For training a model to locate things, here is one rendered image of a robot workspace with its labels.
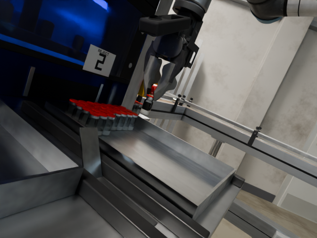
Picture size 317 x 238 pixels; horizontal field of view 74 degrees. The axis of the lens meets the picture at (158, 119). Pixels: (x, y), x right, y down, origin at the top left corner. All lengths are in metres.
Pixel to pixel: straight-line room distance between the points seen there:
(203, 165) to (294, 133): 3.01
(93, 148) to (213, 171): 0.31
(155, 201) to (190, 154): 0.29
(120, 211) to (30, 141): 0.16
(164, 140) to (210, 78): 2.63
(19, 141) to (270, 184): 3.45
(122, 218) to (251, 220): 1.20
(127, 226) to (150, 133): 0.39
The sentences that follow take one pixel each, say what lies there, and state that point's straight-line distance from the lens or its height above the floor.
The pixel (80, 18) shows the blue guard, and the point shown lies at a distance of 0.51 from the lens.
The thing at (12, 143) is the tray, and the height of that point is 0.88.
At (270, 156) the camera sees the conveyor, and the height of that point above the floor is 0.88.
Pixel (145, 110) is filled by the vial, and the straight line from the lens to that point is 0.48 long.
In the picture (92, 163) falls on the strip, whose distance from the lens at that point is 0.30.
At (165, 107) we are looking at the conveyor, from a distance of 1.13.
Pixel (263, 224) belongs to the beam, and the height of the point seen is 0.53.
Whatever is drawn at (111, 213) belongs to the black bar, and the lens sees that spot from 0.24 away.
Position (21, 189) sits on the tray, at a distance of 0.23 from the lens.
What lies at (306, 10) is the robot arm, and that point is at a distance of 0.57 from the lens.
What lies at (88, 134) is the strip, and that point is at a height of 0.93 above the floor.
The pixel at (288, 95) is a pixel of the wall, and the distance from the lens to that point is 3.41.
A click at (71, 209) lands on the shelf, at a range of 0.25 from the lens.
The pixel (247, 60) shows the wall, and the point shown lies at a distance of 3.26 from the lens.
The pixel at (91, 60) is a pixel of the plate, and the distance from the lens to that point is 0.54.
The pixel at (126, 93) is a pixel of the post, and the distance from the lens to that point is 0.66.
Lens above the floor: 1.04
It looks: 10 degrees down
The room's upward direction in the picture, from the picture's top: 22 degrees clockwise
